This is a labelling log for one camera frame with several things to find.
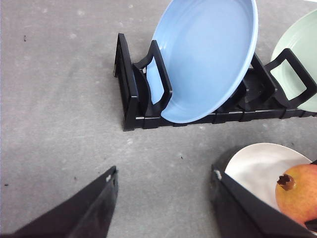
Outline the white plate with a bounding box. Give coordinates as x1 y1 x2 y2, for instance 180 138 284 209
225 143 312 210

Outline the green plate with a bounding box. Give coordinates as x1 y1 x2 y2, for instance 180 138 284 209
270 8 317 112

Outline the red pomegranate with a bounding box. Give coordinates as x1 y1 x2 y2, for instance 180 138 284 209
275 163 317 225

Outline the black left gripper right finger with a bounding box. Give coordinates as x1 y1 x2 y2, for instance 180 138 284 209
211 166 317 238

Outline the blue plate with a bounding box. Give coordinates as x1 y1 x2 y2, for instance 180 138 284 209
147 1 258 123

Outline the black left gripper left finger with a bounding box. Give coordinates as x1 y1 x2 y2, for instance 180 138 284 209
0 166 118 238

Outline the black dish rack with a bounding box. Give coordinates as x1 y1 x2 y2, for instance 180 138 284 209
113 33 317 131

